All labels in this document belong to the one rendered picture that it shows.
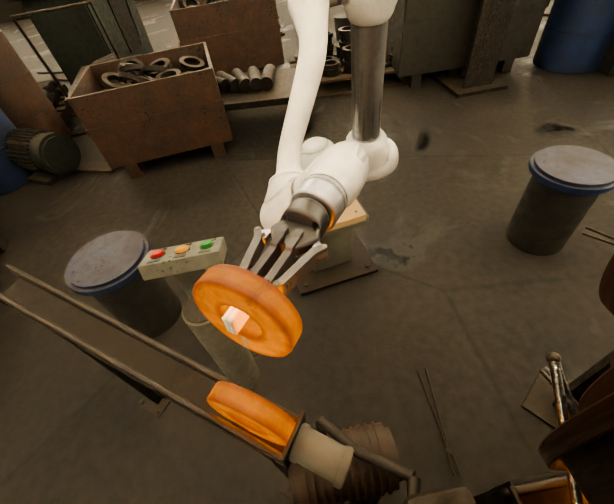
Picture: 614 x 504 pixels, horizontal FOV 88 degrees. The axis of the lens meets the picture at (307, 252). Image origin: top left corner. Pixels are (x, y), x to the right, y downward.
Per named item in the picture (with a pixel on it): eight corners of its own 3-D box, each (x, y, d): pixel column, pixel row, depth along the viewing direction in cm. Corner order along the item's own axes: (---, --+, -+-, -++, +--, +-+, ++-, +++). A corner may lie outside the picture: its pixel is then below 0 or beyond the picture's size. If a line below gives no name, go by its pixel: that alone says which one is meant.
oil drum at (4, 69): (60, 155, 287) (-27, 40, 222) (-7, 167, 285) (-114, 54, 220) (81, 125, 327) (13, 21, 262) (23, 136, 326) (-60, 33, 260)
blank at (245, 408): (269, 444, 60) (278, 426, 62) (304, 450, 47) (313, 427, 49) (198, 402, 58) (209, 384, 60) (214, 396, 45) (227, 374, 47)
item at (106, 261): (185, 337, 146) (138, 280, 114) (114, 352, 145) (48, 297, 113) (191, 283, 167) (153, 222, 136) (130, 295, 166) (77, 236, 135)
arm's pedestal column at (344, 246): (281, 241, 181) (271, 197, 158) (347, 222, 186) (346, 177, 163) (301, 296, 154) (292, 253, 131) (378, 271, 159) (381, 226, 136)
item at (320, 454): (339, 491, 51) (341, 488, 46) (288, 462, 53) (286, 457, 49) (352, 451, 54) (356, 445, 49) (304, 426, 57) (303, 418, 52)
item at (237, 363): (261, 388, 126) (221, 319, 88) (231, 394, 126) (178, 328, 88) (259, 359, 135) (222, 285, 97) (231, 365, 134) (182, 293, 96)
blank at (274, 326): (291, 315, 34) (305, 291, 36) (176, 264, 38) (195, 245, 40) (293, 372, 45) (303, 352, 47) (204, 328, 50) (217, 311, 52)
